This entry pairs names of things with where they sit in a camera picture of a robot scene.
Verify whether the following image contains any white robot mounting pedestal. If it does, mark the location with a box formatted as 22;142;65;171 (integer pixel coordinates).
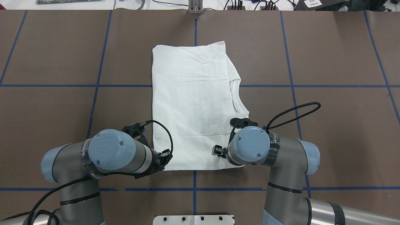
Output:
152;215;235;225

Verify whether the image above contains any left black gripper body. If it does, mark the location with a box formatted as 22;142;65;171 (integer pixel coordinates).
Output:
122;122;166;178

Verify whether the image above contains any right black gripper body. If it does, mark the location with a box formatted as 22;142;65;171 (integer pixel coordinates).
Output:
229;117;260;143

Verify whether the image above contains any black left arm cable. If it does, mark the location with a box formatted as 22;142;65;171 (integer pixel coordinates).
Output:
0;120;174;225

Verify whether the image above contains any white long-sleeve printed shirt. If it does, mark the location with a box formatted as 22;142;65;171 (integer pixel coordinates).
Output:
152;41;249;171

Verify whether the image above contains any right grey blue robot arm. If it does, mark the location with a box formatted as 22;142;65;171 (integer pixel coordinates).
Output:
212;118;400;225

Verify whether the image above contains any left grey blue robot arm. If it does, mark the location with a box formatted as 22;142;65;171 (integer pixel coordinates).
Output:
1;120;174;225

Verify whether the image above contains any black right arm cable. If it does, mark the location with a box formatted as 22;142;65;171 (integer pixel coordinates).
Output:
266;102;322;130

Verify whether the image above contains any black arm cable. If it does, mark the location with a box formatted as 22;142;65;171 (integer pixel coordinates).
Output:
0;120;174;225
266;102;322;130

